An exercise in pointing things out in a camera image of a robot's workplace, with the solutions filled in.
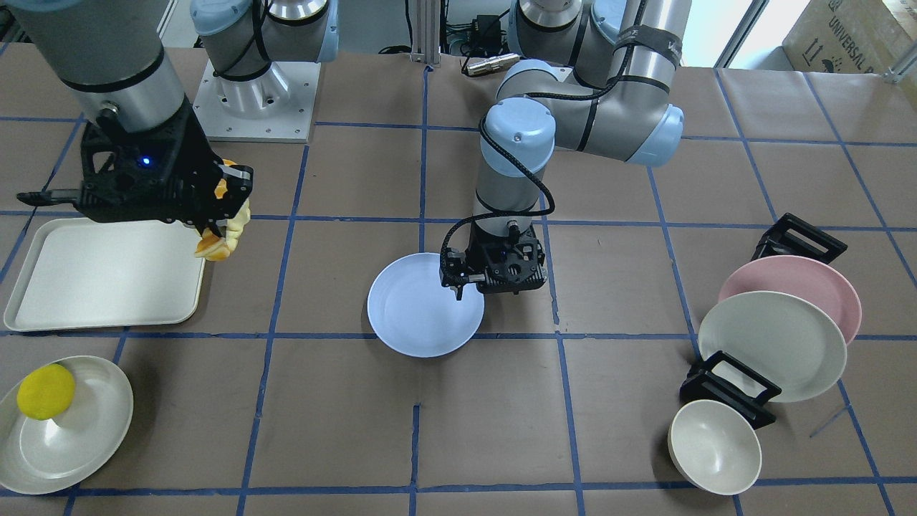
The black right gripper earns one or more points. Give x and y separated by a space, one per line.
195 147

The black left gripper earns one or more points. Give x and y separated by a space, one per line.
454 269

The striped bread loaf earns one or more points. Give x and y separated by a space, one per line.
214 248

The blue plate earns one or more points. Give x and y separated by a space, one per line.
413 314

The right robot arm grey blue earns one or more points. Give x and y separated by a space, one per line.
105 52

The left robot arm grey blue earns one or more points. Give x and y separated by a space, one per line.
594 77

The black plate rack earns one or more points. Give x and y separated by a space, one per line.
723 378

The cream plate with lemon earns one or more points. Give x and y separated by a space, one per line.
41 457

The pink plate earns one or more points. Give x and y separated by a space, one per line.
805 278

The cream plate in rack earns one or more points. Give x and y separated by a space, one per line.
786 339

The white rectangular tray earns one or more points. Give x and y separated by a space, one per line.
82 274

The yellow lemon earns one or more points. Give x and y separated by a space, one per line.
46 392

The black power adapter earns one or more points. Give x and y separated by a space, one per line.
486 34

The cream bowl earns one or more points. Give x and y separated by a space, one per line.
714 448

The cardboard box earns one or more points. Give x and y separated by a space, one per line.
850 36

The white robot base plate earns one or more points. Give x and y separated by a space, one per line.
274 108

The aluminium frame post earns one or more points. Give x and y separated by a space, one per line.
425 17

